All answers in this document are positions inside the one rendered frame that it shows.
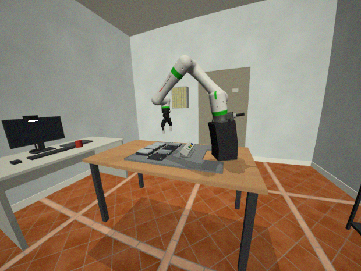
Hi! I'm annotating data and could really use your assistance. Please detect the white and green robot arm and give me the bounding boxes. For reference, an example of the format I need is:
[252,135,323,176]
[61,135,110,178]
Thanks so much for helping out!
[151,55,245,124]

